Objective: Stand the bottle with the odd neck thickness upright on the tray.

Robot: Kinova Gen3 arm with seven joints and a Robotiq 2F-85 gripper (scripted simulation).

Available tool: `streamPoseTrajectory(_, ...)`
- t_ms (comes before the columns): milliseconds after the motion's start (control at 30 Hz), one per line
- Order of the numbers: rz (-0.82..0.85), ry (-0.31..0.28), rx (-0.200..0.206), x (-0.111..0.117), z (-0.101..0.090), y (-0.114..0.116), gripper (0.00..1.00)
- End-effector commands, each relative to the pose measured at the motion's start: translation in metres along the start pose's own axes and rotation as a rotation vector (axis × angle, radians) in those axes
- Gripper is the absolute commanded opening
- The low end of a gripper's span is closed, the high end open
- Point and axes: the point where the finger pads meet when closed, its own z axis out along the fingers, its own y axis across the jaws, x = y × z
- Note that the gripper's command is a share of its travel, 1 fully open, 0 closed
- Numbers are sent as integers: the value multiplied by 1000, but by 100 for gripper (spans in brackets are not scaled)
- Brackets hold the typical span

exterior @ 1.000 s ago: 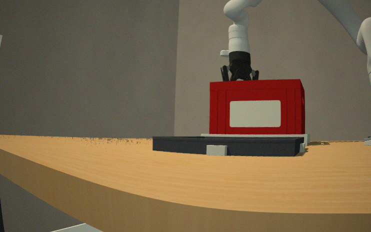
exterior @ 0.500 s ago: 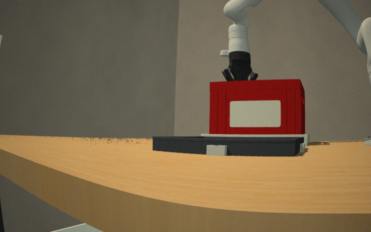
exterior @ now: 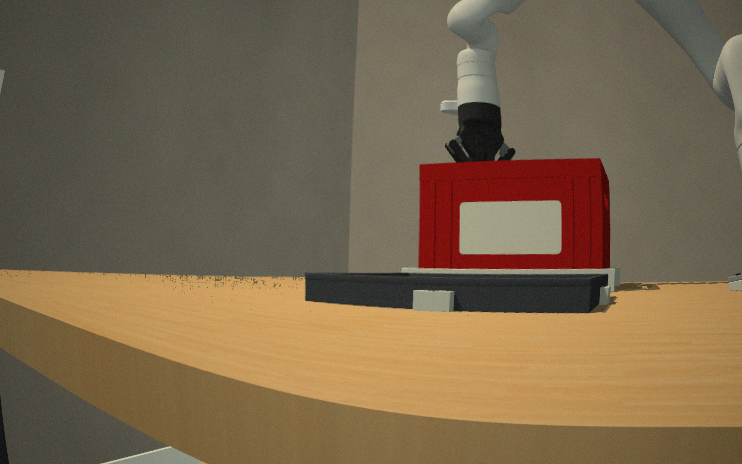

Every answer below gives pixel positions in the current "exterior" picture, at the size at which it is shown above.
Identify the red crate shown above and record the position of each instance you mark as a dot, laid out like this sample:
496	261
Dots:
513	214

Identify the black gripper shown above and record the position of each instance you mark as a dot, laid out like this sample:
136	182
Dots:
479	133

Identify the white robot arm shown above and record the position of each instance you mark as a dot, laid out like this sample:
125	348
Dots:
684	20

